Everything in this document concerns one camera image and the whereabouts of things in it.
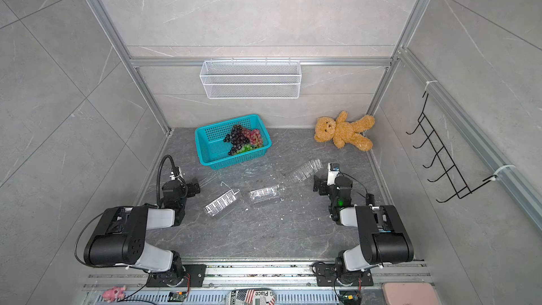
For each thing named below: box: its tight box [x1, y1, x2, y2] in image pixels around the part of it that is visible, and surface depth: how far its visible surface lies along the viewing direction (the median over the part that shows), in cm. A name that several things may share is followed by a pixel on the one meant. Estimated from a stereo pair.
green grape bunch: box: [235, 143, 253, 154], surface depth 106 cm
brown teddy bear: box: [314, 110, 375, 152], surface depth 112 cm
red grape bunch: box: [242, 127, 264, 149], surface depth 112 cm
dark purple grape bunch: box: [223, 124, 250, 156], surface depth 109 cm
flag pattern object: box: [229, 288, 276, 305], surface depth 69 cm
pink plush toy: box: [101, 285, 127, 303], surface depth 70 cm
